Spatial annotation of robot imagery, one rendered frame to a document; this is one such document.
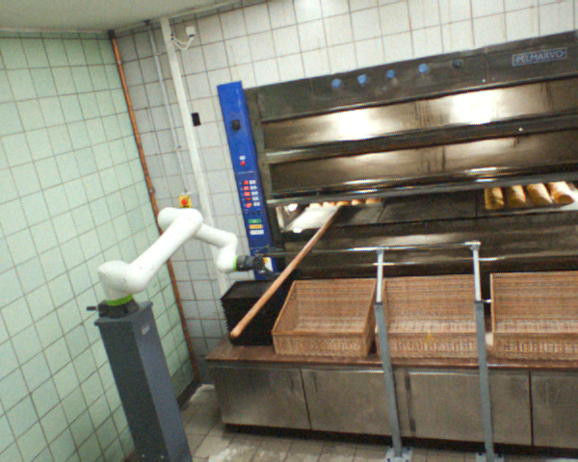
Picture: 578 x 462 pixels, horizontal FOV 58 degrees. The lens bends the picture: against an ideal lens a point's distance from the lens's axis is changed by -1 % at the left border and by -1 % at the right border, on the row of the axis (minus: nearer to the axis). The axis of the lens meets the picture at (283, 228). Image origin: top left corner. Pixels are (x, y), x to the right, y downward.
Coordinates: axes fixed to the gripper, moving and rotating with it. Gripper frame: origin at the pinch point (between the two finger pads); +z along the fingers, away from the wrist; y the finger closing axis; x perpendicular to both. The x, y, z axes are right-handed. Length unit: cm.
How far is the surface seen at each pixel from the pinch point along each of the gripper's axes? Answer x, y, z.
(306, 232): -55, 1, -4
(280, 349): -7, 57, -14
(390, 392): 3, 75, 50
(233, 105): -50, -84, -36
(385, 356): 4, 53, 50
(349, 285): -51, 36, 20
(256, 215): -51, -14, -35
